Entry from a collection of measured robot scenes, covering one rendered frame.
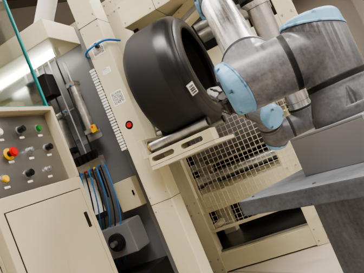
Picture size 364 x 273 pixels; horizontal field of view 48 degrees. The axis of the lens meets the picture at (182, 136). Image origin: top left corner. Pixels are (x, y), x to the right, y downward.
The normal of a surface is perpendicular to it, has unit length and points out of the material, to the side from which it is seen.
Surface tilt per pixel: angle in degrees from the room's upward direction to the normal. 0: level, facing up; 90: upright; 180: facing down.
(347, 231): 90
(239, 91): 108
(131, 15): 90
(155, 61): 81
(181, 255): 90
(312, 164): 90
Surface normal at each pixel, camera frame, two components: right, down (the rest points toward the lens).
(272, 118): 0.56, 0.26
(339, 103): -0.58, -0.17
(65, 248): 0.85, -0.39
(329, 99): -0.74, -0.09
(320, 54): -0.22, 0.18
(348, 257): -0.80, 0.29
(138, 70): -0.42, -0.07
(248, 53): -0.41, -0.68
